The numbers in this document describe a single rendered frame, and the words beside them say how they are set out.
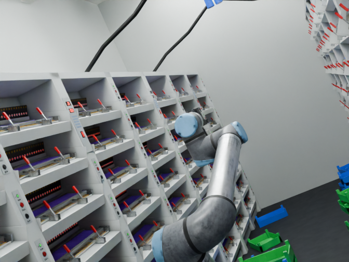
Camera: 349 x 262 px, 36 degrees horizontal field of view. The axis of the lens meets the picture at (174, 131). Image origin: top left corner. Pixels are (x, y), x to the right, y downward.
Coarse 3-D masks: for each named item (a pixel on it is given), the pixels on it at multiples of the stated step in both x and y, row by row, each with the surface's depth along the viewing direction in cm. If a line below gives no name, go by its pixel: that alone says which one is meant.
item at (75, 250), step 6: (102, 228) 245; (90, 234) 236; (96, 234) 238; (84, 240) 228; (90, 240) 231; (78, 246) 219; (84, 246) 225; (72, 252) 213; (78, 252) 216; (60, 258) 206; (66, 258) 208
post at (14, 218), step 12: (0, 144) 187; (0, 168) 181; (12, 180) 185; (12, 204) 179; (0, 216) 181; (12, 216) 179; (36, 228) 186; (36, 240) 183; (36, 252) 180; (48, 252) 187
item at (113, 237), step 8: (88, 224) 250; (96, 224) 249; (104, 224) 248; (112, 224) 247; (72, 232) 240; (112, 232) 244; (120, 232) 246; (56, 240) 226; (112, 240) 236; (120, 240) 245; (96, 248) 222; (104, 248) 226; (80, 256) 213; (88, 256) 212; (96, 256) 217
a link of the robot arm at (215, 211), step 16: (224, 128) 202; (240, 128) 200; (224, 144) 190; (240, 144) 196; (224, 160) 179; (224, 176) 170; (208, 192) 165; (224, 192) 162; (208, 208) 153; (224, 208) 154; (192, 224) 151; (208, 224) 150; (224, 224) 152; (192, 240) 150; (208, 240) 150
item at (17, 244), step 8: (0, 232) 181; (8, 232) 180; (16, 232) 180; (24, 232) 179; (0, 240) 176; (8, 240) 178; (16, 240) 180; (24, 240) 179; (0, 248) 171; (8, 248) 171; (16, 248) 172; (24, 248) 176; (0, 256) 164; (8, 256) 167; (16, 256) 171; (24, 256) 176
